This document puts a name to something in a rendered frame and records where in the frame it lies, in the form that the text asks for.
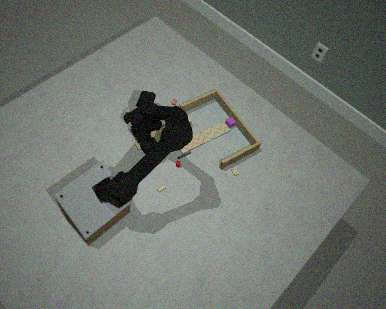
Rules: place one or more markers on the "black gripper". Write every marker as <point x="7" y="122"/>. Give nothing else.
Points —
<point x="141" y="134"/>

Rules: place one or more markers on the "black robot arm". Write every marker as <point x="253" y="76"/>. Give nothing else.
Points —
<point x="176" y="134"/>

